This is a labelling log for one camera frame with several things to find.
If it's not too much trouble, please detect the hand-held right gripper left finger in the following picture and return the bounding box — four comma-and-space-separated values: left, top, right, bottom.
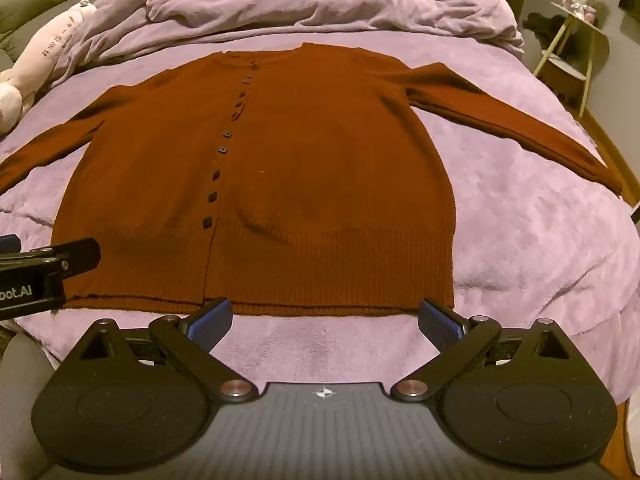
75, 297, 255, 404

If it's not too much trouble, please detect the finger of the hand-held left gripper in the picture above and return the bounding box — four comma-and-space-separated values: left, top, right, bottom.
0, 237, 102, 277

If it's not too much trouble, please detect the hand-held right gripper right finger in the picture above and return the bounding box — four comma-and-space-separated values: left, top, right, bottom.
390, 298, 576, 402

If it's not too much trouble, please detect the rust brown knit cardigan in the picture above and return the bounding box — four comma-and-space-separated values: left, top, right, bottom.
0, 42, 624, 317

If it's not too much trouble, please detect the white plush toy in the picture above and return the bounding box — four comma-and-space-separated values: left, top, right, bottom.
0, 0, 99, 134

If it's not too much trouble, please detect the pale yellow side table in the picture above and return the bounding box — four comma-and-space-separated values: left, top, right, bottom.
532, 2, 609, 107

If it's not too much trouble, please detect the crumpled purple duvet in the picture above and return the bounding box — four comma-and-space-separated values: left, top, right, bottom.
54, 0, 526, 87

